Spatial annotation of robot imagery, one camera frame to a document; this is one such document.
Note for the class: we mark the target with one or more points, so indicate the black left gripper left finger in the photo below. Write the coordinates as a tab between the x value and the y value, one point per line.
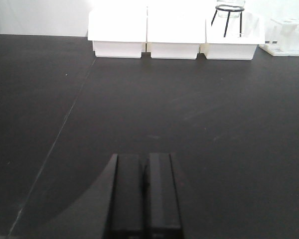
126	212

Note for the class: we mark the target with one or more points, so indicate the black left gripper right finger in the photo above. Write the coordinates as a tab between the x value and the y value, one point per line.
162	216

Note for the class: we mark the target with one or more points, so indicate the left white plastic bin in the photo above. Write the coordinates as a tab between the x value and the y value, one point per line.
118	32

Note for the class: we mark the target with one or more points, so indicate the white plastic bin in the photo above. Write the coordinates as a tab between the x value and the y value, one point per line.
175	31
233	38
118	32

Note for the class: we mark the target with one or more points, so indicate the right white plastic bin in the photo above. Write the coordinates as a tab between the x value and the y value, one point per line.
233	38

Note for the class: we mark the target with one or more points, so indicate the middle white plastic bin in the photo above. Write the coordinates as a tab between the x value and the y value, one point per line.
175	31

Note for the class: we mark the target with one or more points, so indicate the clear glass flask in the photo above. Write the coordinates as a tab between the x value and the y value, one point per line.
230	2

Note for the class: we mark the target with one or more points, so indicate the white test tube rack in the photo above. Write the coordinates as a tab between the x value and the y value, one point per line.
283	38

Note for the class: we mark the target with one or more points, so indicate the black wire tripod stand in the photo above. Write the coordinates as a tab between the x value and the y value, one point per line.
226	17

